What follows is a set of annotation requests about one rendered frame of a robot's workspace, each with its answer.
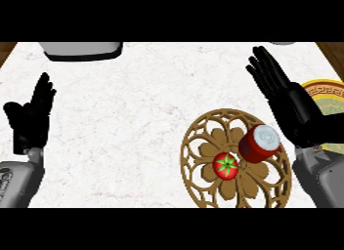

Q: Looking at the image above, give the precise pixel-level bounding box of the red tomato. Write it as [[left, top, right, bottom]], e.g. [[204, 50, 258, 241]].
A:
[[212, 151, 240, 181]]

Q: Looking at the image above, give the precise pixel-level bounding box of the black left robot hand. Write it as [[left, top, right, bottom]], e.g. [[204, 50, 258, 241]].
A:
[[2, 71, 58, 156]]

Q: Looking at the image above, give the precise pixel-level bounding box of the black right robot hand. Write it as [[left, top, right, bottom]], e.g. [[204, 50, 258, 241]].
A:
[[244, 45, 344, 149]]

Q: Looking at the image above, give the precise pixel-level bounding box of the brown openwork round placemat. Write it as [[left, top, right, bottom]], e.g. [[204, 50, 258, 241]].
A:
[[179, 108, 293, 209]]

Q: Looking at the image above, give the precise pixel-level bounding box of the yellow rimmed patterned plate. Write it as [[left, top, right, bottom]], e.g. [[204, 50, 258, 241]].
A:
[[301, 78, 344, 154]]

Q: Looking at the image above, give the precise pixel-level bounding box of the red can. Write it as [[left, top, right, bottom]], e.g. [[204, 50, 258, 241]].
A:
[[237, 123, 283, 164]]

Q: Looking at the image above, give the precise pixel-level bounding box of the grey appliance with dark base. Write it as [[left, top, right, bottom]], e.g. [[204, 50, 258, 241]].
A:
[[37, 42, 124, 63]]

